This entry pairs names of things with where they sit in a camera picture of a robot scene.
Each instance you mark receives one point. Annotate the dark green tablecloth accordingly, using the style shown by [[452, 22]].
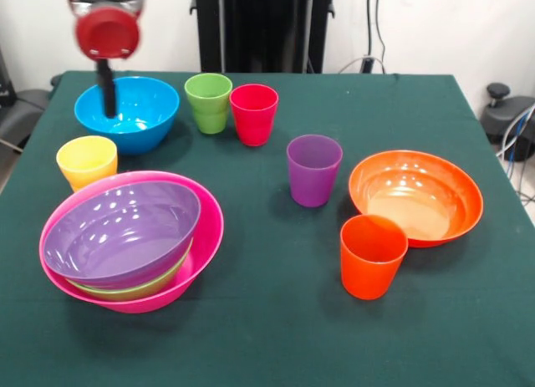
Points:
[[439, 320]]

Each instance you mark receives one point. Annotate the orange bowl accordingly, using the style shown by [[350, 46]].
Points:
[[418, 195]]

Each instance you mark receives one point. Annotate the yellow cup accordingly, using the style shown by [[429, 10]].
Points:
[[85, 161]]

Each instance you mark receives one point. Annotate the orange cup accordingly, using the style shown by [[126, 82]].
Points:
[[370, 270]]

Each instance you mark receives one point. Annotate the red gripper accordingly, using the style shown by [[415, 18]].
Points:
[[108, 35]]

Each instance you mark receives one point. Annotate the black equipment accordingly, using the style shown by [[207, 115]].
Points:
[[29, 103]]

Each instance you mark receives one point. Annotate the green cup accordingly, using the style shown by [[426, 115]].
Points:
[[211, 123], [208, 86]]

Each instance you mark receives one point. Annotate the blue bowl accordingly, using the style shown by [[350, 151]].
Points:
[[138, 107]]

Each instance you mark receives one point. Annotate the purple cup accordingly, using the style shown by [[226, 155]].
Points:
[[313, 182]]

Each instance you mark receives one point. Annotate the pink bowl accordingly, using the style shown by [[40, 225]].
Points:
[[205, 232]]

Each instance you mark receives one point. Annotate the green bowl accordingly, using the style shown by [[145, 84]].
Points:
[[138, 293]]

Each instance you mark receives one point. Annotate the purple bowl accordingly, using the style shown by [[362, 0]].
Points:
[[125, 236]]

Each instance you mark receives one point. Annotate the black plug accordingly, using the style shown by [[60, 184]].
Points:
[[367, 65]]

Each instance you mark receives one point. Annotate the red cup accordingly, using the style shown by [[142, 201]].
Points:
[[253, 119]]

